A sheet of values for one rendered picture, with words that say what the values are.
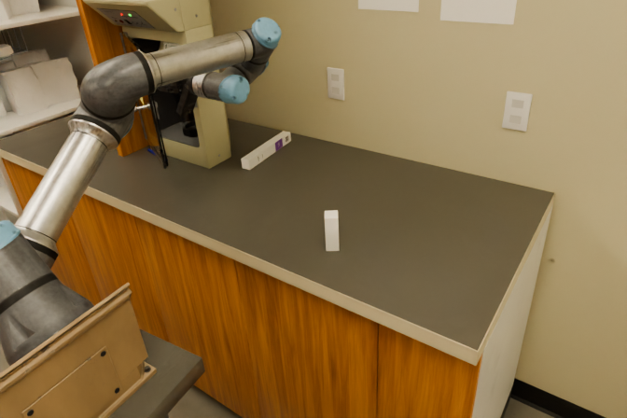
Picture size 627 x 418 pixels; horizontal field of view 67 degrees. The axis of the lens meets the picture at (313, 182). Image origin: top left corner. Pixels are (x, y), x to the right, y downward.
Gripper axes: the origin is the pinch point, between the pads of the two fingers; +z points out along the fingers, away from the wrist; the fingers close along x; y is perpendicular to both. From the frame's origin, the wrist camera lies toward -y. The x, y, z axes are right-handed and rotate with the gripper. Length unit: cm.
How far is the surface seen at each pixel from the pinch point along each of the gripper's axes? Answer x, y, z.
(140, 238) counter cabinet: 15, -51, 5
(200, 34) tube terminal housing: -16.9, 10.8, -3.8
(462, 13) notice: -54, 15, -74
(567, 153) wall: -54, -22, -108
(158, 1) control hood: -3.6, 22.6, -3.7
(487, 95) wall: -54, -8, -84
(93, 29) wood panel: -4.1, 12.4, 33.3
